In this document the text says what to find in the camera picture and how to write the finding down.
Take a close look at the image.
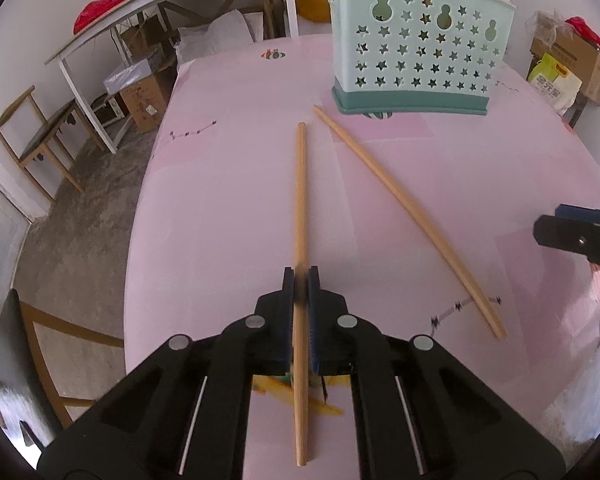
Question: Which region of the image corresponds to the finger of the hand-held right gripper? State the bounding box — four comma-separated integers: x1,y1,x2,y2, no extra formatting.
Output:
555,203,600,230
533,215,600,283

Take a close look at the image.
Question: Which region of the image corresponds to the wooden chair with dark seat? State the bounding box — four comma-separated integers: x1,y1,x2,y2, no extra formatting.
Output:
0,85,108,201

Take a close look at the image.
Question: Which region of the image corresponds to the black and wood chair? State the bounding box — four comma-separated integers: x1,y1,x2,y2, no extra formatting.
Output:
0,287,126,456

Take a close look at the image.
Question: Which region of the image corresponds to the white toaster oven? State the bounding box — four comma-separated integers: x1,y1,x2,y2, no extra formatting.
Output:
90,92,131,128

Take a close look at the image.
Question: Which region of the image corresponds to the brown cardboard box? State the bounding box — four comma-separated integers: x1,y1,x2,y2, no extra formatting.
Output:
119,72,173,134

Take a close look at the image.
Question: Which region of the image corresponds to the white sack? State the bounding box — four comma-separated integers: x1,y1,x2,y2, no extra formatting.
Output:
174,10,266,73

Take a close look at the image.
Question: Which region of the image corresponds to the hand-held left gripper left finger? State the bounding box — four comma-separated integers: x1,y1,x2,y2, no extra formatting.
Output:
36,266,297,480

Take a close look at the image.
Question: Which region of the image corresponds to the white framed table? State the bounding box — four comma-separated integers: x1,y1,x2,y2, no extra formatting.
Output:
45,0,301,155

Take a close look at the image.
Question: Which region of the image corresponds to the flat white box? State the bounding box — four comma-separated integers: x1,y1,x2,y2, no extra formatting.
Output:
102,57,163,95

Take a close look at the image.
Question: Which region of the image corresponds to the large cardboard box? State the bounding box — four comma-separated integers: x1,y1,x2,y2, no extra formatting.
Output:
530,25,600,107

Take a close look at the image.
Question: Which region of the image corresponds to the red plastic bag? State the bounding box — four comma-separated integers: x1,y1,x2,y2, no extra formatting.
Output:
565,16,600,68

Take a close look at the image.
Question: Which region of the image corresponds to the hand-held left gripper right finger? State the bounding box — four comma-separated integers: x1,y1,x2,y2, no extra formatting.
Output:
306,265,566,480

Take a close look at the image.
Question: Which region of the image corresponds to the yellow and white rice bag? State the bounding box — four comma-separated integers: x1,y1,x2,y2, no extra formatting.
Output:
526,52,583,117

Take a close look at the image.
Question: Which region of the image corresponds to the white door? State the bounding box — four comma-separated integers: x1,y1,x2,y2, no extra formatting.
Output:
0,165,31,331

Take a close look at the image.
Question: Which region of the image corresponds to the light blue utensil holder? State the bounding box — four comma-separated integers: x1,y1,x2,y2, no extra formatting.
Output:
330,0,517,116

